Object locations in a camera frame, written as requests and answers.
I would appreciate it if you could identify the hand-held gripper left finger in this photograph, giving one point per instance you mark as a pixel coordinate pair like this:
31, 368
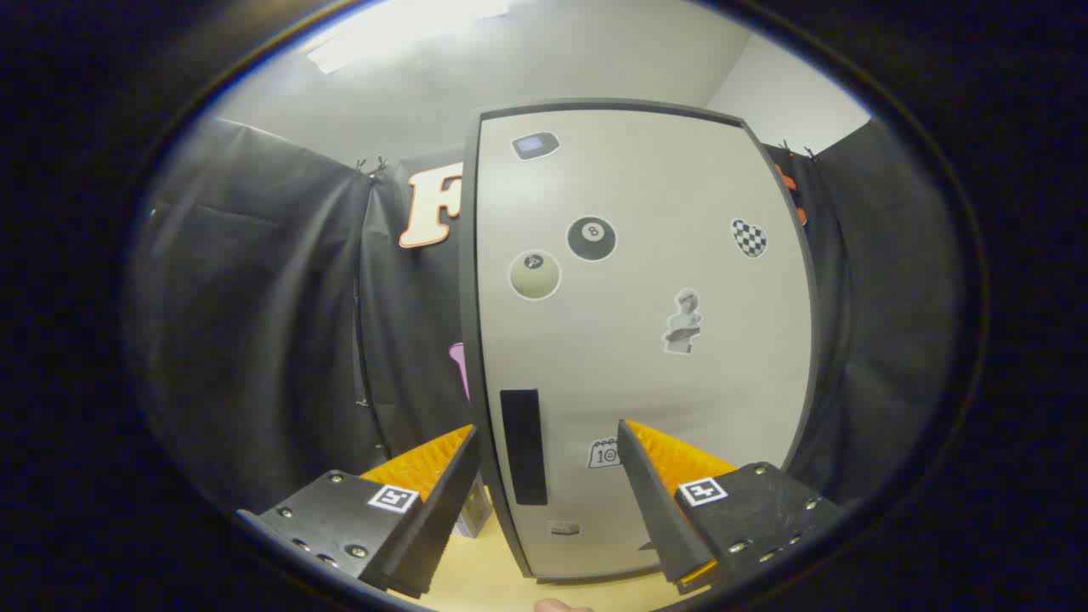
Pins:
442, 510

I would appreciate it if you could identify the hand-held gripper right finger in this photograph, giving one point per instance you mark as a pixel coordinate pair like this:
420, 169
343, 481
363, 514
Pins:
659, 510

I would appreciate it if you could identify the grey cover book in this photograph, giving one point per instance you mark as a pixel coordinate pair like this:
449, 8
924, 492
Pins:
474, 514

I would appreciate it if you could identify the grey cabinet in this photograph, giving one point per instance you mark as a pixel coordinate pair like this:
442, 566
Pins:
468, 297

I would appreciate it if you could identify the black backdrop cloth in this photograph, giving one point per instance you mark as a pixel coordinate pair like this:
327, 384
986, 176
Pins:
255, 323

